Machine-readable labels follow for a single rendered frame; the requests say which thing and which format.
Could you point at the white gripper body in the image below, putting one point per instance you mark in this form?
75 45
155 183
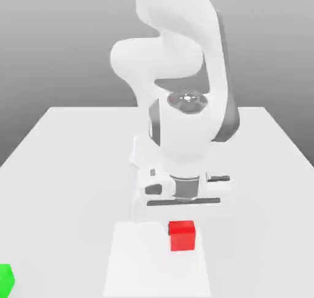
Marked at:
182 202

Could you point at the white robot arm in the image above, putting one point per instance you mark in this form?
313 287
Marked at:
181 57

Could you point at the small red cube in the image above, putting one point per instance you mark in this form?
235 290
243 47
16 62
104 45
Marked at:
182 239

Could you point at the small green cube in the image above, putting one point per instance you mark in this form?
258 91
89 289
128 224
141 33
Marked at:
5 279

